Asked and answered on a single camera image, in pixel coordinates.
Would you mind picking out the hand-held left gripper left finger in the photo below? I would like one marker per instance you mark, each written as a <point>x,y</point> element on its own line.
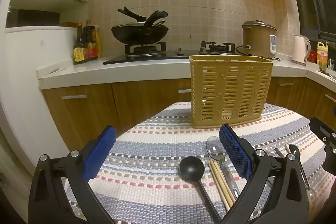
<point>101,151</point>

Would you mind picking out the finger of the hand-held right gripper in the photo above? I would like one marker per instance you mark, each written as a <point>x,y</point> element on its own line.
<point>328,132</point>

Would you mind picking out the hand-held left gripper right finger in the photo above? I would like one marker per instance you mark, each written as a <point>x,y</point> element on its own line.
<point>235,151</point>

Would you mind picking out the wooden chopstick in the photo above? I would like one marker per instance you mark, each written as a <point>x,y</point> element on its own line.
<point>219,187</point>
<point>223,187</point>
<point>287,148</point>

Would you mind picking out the tan plastic utensil basket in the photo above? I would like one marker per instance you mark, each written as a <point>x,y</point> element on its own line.
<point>231,61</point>

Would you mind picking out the black plastic ladle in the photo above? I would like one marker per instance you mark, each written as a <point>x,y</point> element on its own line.
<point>191,167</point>

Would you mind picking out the striped woven mat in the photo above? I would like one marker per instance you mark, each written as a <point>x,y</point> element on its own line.
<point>147,161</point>

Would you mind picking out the red container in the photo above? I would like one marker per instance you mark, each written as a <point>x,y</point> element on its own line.
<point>312,56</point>

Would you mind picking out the yellow cooking oil bottle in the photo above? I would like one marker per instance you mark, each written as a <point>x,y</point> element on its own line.
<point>322,54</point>

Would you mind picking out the white kitchen countertop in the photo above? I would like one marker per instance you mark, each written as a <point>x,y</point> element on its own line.
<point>118,69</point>

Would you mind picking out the pale pink electric kettle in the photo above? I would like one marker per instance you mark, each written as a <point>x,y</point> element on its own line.
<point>299,49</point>

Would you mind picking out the white side cabinet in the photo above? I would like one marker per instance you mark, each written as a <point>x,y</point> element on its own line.
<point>31,77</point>

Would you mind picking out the dark soy sauce bottle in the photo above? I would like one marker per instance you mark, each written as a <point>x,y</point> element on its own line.
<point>79,50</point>

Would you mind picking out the dark sauce bottle red label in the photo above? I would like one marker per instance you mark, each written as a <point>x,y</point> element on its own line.
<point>91,48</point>

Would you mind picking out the yellow seasoning bottle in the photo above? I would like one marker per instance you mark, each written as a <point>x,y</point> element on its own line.
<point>98,43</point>

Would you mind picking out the black gas stove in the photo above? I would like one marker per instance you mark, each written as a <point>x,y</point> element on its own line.
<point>157,57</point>

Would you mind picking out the brown rice cooker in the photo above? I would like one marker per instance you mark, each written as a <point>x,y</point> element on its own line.
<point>256,40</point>

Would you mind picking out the black wok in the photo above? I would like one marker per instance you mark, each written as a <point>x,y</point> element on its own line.
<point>139,33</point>

